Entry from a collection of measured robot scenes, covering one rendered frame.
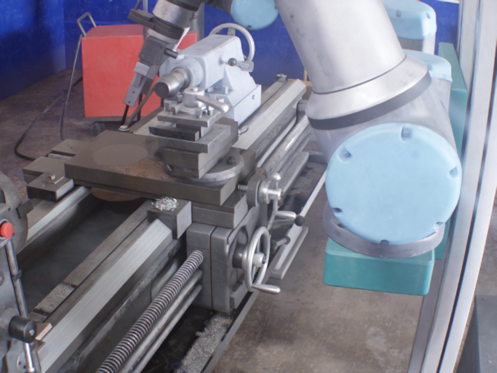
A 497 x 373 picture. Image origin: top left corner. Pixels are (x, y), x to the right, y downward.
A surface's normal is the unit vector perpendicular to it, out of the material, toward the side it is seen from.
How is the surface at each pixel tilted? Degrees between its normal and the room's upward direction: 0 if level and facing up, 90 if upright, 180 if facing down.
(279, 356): 0
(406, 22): 85
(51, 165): 0
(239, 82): 66
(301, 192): 0
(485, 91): 90
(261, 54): 90
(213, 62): 86
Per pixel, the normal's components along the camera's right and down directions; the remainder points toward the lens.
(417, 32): 0.25, 0.34
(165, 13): -0.27, 0.21
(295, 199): 0.02, -0.91
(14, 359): 0.95, 0.15
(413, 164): -0.16, 0.48
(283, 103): 0.57, -0.65
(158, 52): -0.05, 0.31
